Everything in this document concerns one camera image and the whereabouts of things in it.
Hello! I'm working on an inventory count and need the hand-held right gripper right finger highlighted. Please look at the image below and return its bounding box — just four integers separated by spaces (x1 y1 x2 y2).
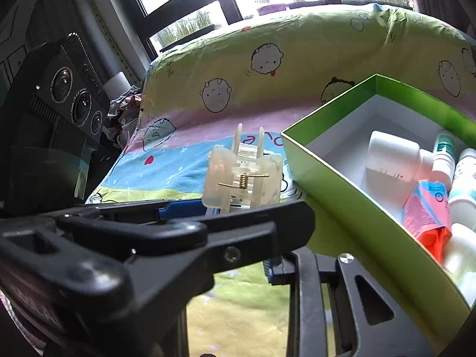
263 247 435 357

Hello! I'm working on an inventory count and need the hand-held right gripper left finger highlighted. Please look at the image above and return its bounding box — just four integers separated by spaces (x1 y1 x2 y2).
149 299 187 357

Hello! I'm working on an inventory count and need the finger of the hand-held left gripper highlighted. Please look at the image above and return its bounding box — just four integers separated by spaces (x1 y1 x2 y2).
0 200 317 357
56 200 209 248

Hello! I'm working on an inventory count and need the clear plastic claw clip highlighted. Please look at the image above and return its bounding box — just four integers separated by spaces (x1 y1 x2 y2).
202 123 284 209

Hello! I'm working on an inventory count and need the green cardboard box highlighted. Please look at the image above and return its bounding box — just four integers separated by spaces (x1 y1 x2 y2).
281 73 476 339

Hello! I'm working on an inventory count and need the pink and red tube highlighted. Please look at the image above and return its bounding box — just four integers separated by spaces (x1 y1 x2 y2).
403 179 453 264

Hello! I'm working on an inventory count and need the white bottle blue orange label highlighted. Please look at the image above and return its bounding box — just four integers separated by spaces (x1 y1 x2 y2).
365 130 435 183

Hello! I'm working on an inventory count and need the grey plug adapter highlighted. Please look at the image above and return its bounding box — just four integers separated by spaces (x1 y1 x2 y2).
442 222 476 307

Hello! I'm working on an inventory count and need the white bottle green label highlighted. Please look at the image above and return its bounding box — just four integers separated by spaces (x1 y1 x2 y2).
432 130 458 179

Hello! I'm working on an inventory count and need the crumpled cloth pile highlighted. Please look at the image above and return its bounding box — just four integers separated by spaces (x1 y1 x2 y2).
106 85 144 149

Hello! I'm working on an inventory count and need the white cylinder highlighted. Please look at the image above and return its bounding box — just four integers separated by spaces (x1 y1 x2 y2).
103 71 129 98

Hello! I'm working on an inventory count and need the printed cartoon bedsheet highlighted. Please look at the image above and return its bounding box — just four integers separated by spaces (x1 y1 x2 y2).
85 3 476 357

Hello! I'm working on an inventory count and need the white squeeze tube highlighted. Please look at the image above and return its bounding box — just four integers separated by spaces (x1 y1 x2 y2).
447 148 476 226

